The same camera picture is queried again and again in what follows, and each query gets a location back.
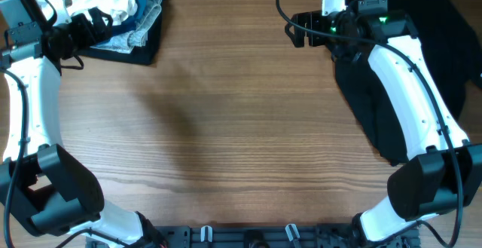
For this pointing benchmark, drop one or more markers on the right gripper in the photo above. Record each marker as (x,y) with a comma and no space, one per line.
(315,22)

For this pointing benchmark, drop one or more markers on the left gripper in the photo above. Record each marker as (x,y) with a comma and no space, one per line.
(80,22)

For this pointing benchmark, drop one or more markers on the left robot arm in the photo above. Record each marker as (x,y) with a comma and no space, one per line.
(43,187)

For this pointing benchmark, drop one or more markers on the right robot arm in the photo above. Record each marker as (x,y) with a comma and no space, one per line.
(442,171)

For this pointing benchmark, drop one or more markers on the folded light denim garment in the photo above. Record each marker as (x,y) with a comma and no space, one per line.
(138,37)

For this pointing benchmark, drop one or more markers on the folded blue shirt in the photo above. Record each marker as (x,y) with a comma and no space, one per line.
(130,23)

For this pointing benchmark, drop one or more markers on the folded black garment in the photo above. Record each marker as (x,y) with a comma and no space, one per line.
(139,55)

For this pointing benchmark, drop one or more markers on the black t-shirt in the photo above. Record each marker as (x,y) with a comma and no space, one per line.
(452,53)

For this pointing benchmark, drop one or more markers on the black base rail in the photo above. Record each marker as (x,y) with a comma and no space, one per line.
(320,236)

